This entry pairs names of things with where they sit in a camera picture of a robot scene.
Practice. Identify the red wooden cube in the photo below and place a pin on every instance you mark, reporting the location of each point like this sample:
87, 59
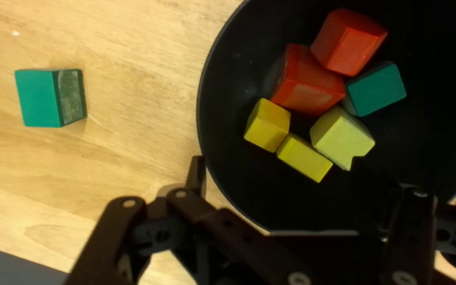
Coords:
307, 81
346, 41

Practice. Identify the green wooden cube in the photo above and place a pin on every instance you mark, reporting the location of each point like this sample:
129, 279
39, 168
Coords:
49, 97
375, 89

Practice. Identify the black bowl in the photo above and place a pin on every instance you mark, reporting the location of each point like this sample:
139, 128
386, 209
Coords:
438, 131

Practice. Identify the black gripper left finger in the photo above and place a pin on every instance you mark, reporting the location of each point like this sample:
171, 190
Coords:
196, 176

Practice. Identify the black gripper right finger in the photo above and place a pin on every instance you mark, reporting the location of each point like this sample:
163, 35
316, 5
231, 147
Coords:
411, 238

